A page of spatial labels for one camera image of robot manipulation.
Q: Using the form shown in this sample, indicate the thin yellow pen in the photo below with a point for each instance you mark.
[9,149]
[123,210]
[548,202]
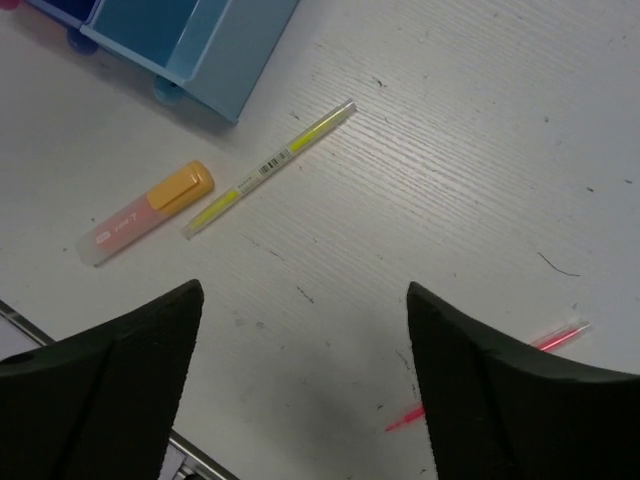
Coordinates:
[306,139]

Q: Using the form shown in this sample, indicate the dark blue storage bin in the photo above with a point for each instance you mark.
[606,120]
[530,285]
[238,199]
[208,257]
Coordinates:
[73,15]

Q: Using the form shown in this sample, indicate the light blue storage bin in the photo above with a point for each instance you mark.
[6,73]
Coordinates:
[215,51]

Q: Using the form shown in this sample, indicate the orange cap pink highlighter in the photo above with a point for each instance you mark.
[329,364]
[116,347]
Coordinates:
[129,224]

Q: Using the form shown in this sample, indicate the thin pink pen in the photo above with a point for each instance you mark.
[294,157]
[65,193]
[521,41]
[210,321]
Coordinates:
[550,343]

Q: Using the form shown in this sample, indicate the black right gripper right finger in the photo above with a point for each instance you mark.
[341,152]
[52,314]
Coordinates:
[497,408]

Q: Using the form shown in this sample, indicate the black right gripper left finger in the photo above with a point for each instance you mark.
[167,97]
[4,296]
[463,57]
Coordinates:
[101,404]

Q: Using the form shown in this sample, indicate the pink storage bin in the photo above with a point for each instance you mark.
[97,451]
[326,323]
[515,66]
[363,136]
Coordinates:
[9,4]

